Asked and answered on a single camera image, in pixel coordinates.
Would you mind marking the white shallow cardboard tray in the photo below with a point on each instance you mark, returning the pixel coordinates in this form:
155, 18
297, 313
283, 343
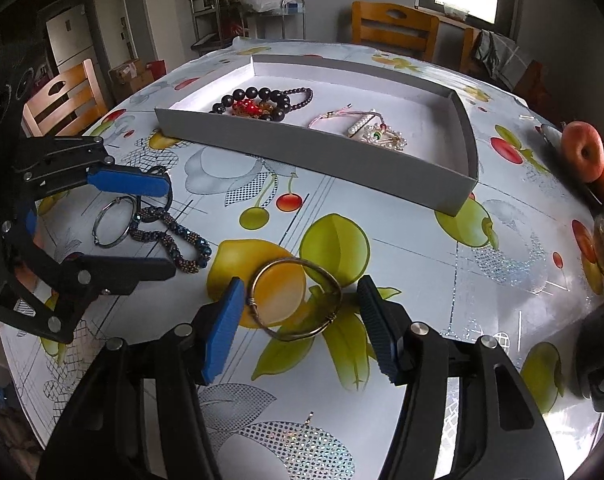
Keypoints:
438, 168

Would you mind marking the metal wire rack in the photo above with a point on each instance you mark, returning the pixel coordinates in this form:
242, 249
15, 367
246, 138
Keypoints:
287, 21

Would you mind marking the white refrigerator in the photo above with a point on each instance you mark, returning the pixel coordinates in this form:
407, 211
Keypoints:
70, 39

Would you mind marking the cardboard box on floor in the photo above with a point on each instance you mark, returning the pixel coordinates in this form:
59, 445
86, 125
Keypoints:
128, 78

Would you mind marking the grey clothes on chair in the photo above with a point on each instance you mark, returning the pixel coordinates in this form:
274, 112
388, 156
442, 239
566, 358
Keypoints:
500, 58

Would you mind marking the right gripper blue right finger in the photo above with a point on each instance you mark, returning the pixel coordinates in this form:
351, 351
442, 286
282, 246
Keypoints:
385, 322

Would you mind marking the fruit pattern tablecloth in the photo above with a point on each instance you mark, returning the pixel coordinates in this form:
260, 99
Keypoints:
513, 265

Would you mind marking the dark shelving unit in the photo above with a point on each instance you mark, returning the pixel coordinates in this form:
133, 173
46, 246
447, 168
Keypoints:
216, 24

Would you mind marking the large red apple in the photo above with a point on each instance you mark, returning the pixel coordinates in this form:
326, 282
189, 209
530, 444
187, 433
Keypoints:
583, 151

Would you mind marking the silver ring bangle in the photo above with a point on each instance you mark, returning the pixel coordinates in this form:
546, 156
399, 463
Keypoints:
114, 221

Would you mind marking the wooden chair left side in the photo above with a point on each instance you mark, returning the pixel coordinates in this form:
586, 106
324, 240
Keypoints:
67, 105

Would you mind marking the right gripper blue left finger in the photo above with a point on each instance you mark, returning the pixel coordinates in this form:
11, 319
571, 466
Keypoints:
226, 317

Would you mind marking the wooden chair by window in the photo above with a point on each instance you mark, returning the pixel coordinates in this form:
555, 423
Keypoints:
395, 26

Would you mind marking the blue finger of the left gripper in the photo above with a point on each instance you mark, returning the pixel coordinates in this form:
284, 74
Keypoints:
116, 275
129, 180

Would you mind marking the pearl bar hair clip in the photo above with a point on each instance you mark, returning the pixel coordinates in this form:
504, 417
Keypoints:
360, 124

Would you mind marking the red bead gold brooch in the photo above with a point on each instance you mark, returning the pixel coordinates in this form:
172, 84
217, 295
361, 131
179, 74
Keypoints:
253, 108

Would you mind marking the wooden chair with clothes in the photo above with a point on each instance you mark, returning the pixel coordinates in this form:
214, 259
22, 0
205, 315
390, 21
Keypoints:
529, 82

